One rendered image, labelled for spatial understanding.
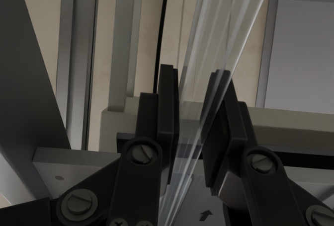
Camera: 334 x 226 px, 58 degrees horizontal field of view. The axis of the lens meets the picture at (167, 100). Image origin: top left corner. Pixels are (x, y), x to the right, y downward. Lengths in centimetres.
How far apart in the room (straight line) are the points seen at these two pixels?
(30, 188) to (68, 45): 25
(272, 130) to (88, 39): 36
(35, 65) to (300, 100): 273
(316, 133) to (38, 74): 52
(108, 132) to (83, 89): 16
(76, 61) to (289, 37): 251
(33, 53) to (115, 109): 39
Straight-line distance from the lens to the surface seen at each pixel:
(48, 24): 311
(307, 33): 286
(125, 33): 54
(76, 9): 43
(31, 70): 17
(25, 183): 19
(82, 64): 41
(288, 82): 280
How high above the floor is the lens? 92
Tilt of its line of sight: 6 degrees up
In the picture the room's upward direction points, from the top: 174 degrees counter-clockwise
